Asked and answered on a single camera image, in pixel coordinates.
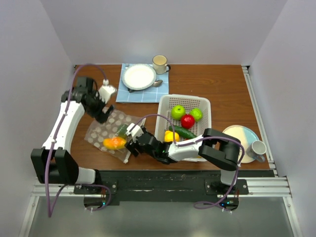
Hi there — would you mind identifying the blue checkered placemat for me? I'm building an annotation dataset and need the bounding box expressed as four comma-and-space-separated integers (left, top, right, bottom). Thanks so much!
116, 63, 169, 103

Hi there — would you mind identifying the dark green fake cucumber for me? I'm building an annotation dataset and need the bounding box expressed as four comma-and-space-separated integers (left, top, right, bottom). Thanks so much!
168, 125, 197, 139

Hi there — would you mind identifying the white round plate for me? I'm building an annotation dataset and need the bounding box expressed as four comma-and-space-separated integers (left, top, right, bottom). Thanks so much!
122, 64, 157, 90

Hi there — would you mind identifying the aluminium frame rail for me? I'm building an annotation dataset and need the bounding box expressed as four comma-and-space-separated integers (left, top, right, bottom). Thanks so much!
20, 170, 302, 237

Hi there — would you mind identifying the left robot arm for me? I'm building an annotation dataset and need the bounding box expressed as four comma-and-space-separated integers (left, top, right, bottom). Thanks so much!
31, 77, 117, 194

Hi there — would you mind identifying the yellow orange fake fruit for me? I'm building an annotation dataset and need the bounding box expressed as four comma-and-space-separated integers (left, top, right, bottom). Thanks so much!
103, 137, 126, 150

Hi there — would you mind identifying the clear zip top bag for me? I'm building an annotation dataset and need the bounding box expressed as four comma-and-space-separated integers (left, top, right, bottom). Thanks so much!
84, 109, 140, 163

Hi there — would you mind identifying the cream enamel mug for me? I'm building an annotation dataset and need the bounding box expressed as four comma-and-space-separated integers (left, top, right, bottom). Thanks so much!
152, 55, 171, 75

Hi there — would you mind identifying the cream and blue saucer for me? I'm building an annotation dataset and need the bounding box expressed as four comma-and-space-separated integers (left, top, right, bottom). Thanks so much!
223, 125, 259, 163

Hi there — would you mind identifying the light green fake fruit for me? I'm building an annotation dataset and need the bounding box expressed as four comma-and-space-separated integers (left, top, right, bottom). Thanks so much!
189, 108, 203, 122

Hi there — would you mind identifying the metal spoon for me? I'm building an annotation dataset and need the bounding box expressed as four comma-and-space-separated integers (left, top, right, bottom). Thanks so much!
151, 79, 163, 87

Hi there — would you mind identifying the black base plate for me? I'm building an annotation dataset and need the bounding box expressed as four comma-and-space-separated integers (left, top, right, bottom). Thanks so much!
74, 169, 247, 210

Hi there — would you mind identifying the red fake apple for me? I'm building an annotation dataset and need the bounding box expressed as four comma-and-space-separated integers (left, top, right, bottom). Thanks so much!
181, 114, 195, 129

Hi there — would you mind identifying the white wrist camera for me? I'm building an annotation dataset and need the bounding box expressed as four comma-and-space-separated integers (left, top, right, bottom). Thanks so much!
125, 123, 140, 142
98, 79, 117, 104

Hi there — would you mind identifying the black fork handle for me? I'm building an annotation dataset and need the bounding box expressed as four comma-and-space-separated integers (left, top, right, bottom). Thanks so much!
127, 88, 135, 93

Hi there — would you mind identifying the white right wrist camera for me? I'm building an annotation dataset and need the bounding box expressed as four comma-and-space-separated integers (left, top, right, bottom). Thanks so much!
125, 123, 140, 142

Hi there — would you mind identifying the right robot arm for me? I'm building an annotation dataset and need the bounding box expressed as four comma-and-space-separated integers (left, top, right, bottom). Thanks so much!
125, 123, 244, 194

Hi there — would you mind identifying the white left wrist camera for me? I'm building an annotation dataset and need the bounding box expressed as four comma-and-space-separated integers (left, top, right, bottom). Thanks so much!
98, 79, 117, 104

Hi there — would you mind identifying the grey ceramic cup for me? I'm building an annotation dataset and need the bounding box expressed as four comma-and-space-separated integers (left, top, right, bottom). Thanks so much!
246, 140, 267, 162

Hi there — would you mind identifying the yellow fake lemon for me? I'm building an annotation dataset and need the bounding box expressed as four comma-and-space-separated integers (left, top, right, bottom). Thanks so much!
164, 130, 180, 142

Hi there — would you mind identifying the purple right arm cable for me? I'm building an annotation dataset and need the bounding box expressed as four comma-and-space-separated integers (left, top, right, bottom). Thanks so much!
128, 114, 245, 210

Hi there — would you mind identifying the white perforated plastic basket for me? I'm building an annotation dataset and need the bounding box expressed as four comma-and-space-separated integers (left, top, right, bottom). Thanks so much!
154, 93, 212, 162

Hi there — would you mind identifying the green fake apple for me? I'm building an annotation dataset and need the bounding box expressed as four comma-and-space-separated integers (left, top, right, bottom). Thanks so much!
171, 105, 186, 120

